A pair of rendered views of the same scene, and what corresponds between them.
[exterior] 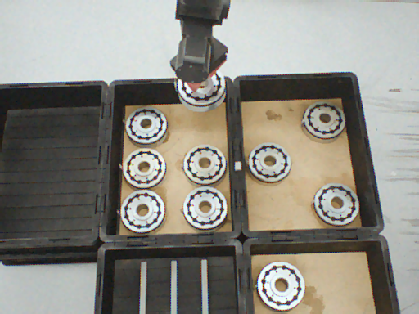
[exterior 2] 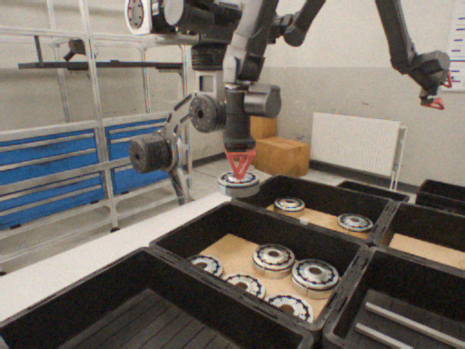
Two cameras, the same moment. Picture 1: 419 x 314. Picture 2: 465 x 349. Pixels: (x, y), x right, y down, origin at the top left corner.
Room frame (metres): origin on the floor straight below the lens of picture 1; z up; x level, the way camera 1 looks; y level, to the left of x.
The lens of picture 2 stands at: (0.14, 0.58, 1.29)
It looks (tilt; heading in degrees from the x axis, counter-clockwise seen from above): 20 degrees down; 307
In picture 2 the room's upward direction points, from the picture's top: straight up
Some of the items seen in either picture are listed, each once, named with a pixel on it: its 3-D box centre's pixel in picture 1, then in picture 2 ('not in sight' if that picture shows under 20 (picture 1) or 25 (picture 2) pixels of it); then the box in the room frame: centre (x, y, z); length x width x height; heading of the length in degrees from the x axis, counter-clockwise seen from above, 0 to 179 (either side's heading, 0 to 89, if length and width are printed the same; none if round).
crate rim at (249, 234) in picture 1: (303, 150); (311, 203); (0.43, -0.21, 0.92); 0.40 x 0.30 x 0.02; 179
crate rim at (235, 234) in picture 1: (170, 154); (257, 249); (0.44, 0.09, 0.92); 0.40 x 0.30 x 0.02; 179
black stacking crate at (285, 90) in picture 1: (299, 159); (311, 218); (0.43, -0.21, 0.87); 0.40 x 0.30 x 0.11; 179
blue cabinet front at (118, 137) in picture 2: not in sight; (149, 153); (2.22, -1.01, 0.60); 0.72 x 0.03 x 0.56; 84
